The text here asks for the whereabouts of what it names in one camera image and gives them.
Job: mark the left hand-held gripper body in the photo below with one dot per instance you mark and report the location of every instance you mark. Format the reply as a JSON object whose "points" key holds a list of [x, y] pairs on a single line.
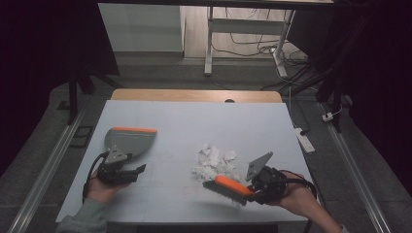
{"points": [[116, 176]]}

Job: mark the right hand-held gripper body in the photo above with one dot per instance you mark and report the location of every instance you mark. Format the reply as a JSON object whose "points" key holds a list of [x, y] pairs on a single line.
{"points": [[272, 184]]}

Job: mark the grey dustpan with orange edge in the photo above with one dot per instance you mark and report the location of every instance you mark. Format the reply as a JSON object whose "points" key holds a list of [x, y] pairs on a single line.
{"points": [[131, 142]]}

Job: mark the orange brush with grey bristles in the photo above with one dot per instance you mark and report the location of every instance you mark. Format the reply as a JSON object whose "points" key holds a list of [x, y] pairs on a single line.
{"points": [[231, 185]]}

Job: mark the white paper scraps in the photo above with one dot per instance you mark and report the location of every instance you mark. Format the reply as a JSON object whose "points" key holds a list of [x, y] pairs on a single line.
{"points": [[210, 163]]}

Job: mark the person's left hand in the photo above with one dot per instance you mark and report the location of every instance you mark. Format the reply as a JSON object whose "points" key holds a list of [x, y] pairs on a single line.
{"points": [[97, 192]]}

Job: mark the person's right hand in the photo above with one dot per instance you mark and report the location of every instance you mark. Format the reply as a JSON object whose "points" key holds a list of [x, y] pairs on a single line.
{"points": [[301, 194]]}

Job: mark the white power strip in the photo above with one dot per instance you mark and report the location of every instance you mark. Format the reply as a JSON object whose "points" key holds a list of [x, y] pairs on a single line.
{"points": [[304, 140]]}

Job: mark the pale blue table mat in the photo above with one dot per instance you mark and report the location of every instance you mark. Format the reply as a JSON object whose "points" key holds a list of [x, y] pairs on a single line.
{"points": [[194, 119]]}

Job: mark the small white plug adapter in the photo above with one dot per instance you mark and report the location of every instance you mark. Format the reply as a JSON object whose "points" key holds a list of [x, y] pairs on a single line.
{"points": [[327, 116]]}

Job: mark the white cabinet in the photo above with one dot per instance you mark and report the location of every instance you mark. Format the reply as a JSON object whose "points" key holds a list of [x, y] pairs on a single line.
{"points": [[142, 27]]}

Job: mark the black curtain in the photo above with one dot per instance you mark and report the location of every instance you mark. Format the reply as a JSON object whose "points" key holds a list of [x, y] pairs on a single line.
{"points": [[382, 81], [39, 48]]}

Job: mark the aluminium floor rail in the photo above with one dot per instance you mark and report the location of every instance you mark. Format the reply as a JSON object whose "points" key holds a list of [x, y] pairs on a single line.
{"points": [[45, 174], [356, 174]]}

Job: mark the white desk frame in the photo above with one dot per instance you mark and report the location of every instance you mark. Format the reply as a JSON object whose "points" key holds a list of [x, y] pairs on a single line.
{"points": [[246, 26]]}

